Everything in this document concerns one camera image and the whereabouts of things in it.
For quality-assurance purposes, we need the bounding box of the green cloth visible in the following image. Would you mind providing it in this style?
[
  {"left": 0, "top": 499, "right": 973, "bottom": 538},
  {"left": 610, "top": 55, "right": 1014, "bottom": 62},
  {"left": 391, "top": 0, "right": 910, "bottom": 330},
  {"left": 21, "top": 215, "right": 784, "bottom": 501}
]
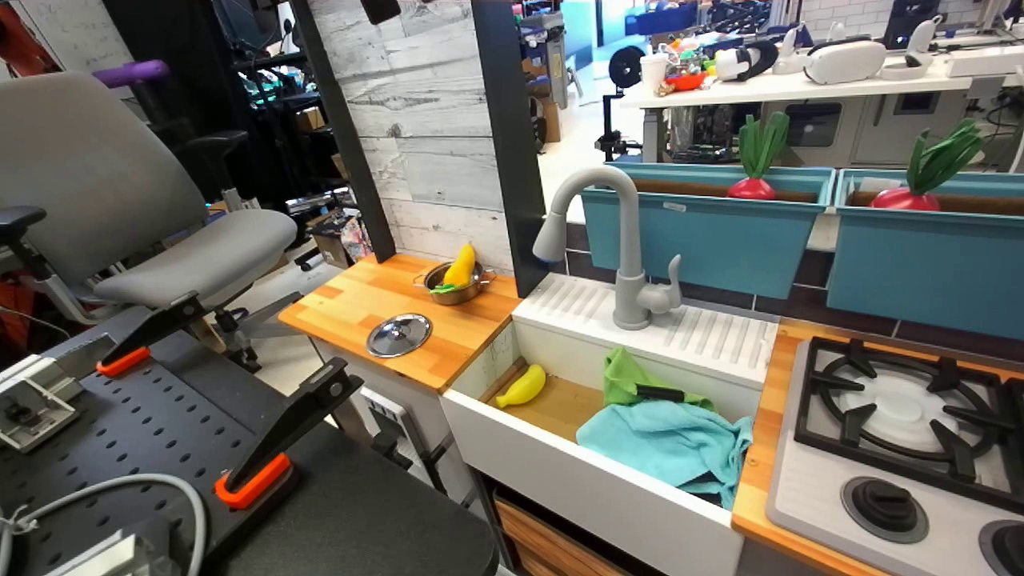
[{"left": 602, "top": 346, "right": 717, "bottom": 410}]

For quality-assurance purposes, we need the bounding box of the white outlet box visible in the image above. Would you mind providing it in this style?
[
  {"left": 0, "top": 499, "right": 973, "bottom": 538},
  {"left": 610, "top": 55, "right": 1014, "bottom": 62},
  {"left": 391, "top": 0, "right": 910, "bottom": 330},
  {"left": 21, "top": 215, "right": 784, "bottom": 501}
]
[{"left": 0, "top": 370, "right": 81, "bottom": 455}]

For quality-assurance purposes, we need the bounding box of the grey toy stove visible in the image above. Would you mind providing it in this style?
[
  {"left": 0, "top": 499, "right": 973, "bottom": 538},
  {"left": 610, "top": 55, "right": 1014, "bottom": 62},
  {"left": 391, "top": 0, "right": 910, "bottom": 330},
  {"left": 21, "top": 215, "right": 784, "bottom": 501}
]
[{"left": 764, "top": 332, "right": 1024, "bottom": 576}]

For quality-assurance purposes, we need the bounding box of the white cable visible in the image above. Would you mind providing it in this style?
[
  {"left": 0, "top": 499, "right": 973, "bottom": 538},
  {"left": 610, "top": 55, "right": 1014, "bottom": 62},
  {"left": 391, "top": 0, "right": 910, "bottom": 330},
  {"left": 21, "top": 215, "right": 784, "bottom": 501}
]
[{"left": 0, "top": 470, "right": 210, "bottom": 576}]

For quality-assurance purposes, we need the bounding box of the teal cloth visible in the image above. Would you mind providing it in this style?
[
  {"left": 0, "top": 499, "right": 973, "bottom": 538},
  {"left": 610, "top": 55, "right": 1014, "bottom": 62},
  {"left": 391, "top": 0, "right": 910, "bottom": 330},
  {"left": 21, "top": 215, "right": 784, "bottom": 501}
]
[{"left": 573, "top": 397, "right": 754, "bottom": 513}]

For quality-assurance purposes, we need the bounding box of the grey office chair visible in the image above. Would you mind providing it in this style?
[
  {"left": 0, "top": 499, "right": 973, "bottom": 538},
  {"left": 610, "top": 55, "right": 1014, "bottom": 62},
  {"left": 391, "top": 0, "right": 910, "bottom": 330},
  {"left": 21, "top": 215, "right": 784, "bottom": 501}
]
[{"left": 0, "top": 70, "right": 301, "bottom": 355}]

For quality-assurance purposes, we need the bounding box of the teal planter box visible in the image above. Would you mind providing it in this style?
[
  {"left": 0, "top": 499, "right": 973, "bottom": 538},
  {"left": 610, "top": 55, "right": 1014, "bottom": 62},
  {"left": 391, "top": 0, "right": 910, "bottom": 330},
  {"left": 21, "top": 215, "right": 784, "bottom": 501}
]
[
  {"left": 826, "top": 166, "right": 1024, "bottom": 346},
  {"left": 583, "top": 156, "right": 840, "bottom": 304}
]

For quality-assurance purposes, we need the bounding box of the light wooden countertop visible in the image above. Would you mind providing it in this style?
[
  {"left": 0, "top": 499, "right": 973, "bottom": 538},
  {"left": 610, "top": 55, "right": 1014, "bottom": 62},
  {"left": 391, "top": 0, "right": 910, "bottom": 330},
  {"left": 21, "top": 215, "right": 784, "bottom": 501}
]
[{"left": 278, "top": 253, "right": 523, "bottom": 397}]

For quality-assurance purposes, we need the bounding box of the grey toy faucet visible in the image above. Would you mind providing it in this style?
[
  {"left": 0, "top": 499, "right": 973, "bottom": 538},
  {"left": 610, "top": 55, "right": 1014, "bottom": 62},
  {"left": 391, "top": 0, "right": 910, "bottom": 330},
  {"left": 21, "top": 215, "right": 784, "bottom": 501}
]
[{"left": 526, "top": 162, "right": 684, "bottom": 332}]

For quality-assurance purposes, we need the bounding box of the small metal bowl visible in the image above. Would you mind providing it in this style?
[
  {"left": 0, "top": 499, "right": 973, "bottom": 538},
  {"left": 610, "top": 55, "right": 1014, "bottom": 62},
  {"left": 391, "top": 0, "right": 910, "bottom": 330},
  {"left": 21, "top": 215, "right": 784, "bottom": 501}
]
[{"left": 414, "top": 258, "right": 493, "bottom": 308}]

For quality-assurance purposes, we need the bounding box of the wooden drawer front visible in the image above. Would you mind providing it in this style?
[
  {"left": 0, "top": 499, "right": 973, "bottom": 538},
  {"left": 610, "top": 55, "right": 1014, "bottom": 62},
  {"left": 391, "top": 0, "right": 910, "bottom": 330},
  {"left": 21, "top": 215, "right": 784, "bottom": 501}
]
[{"left": 490, "top": 494, "right": 633, "bottom": 576}]

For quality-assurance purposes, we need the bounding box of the long white table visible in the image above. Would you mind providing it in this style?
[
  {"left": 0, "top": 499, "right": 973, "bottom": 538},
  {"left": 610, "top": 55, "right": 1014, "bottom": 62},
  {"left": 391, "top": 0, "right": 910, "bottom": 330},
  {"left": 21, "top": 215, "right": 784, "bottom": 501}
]
[{"left": 637, "top": 43, "right": 1024, "bottom": 173}]

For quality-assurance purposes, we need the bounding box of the purple roll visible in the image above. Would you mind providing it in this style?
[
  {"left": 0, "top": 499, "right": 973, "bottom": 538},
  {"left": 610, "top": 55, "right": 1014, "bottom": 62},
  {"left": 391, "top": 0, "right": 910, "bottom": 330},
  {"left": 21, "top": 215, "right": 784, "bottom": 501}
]
[{"left": 93, "top": 56, "right": 171, "bottom": 91}]

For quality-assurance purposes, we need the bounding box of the red toy radish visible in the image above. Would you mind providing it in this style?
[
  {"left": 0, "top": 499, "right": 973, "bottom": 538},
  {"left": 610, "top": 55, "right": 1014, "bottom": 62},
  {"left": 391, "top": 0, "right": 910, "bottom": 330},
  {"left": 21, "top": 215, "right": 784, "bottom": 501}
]
[
  {"left": 866, "top": 119, "right": 988, "bottom": 215},
  {"left": 727, "top": 110, "right": 793, "bottom": 200}
]

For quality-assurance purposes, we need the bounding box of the black clamp orange handle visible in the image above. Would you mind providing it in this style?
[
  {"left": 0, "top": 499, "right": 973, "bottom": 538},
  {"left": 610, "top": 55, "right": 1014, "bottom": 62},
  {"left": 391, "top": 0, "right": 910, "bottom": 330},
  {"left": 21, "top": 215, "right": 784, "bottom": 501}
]
[
  {"left": 210, "top": 355, "right": 368, "bottom": 513},
  {"left": 93, "top": 295, "right": 210, "bottom": 380}
]

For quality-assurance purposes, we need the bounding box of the grey cabinet with white outlet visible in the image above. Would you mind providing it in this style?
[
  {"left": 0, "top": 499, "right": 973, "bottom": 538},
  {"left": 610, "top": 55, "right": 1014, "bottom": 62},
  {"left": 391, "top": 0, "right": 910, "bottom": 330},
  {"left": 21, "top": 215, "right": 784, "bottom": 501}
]
[{"left": 307, "top": 338, "right": 474, "bottom": 504}]

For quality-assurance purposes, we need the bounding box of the silver pot lid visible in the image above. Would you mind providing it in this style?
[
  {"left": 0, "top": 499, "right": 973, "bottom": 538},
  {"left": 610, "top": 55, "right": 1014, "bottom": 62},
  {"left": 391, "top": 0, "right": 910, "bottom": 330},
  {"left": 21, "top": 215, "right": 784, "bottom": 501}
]
[{"left": 363, "top": 311, "right": 435, "bottom": 363}]

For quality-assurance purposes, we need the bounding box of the white toy sink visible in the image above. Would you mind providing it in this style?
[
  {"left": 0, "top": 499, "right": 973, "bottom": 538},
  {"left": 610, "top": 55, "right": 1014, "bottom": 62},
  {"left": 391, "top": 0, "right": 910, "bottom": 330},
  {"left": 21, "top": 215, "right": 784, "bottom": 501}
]
[{"left": 442, "top": 270, "right": 779, "bottom": 576}]

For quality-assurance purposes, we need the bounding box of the grey wood-look backsplash panel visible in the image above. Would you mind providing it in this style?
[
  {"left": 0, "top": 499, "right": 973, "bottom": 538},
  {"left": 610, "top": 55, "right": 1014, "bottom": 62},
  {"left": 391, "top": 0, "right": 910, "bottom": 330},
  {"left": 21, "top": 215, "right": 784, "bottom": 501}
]
[{"left": 291, "top": 0, "right": 552, "bottom": 302}]

